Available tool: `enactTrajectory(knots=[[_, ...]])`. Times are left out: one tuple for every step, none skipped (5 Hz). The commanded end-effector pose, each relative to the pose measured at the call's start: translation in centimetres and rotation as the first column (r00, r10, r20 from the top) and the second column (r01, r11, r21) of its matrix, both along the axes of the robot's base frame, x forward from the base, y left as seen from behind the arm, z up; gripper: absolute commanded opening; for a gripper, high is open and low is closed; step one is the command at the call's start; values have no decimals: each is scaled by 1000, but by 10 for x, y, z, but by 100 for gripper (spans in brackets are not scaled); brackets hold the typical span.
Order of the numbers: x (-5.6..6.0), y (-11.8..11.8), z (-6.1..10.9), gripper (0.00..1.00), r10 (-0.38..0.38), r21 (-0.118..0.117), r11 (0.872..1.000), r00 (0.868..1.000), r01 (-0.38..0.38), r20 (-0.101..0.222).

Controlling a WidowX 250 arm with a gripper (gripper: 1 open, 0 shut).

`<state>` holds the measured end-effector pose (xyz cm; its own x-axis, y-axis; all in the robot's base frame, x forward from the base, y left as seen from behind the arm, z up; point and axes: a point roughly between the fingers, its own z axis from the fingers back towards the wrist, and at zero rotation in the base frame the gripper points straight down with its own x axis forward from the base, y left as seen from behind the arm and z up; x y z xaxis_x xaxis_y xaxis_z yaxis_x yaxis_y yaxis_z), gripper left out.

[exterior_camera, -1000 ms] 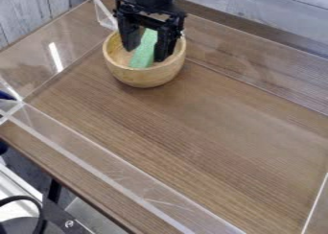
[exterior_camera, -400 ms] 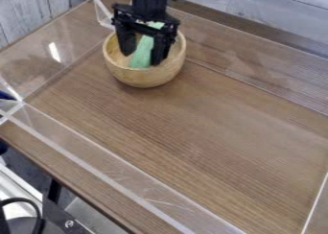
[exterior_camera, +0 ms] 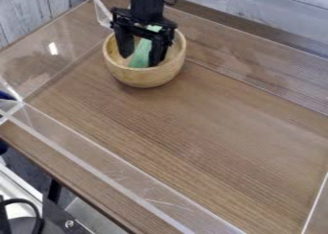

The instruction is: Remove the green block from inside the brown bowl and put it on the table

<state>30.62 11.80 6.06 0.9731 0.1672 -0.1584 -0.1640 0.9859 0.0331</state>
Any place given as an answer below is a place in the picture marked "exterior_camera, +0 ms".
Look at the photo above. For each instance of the grey metal base plate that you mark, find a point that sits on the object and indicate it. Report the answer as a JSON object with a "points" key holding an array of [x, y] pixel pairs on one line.
{"points": [[59, 222]]}

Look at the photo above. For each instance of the clear acrylic tray wall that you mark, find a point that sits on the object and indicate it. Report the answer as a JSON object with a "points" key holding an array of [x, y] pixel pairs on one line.
{"points": [[218, 153]]}

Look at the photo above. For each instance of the brown wooden bowl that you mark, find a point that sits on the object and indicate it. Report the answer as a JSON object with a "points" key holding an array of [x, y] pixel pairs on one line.
{"points": [[146, 77]]}

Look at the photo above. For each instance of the green rectangular block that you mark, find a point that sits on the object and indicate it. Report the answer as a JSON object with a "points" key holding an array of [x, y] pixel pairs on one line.
{"points": [[139, 60]]}

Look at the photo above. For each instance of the black table leg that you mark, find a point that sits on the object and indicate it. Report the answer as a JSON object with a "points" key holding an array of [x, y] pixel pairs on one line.
{"points": [[55, 191]]}

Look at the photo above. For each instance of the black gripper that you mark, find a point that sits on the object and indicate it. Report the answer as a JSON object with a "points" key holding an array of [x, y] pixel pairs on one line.
{"points": [[130, 22]]}

